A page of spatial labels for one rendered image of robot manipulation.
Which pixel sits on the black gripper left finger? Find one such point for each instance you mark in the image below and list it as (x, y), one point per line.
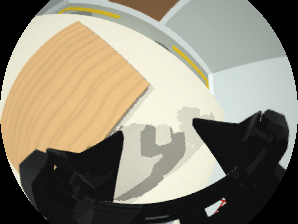
(96, 166)

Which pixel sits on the light wooden board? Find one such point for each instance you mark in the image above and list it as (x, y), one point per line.
(69, 95)

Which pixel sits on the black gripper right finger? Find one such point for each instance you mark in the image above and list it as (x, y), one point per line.
(225, 140)

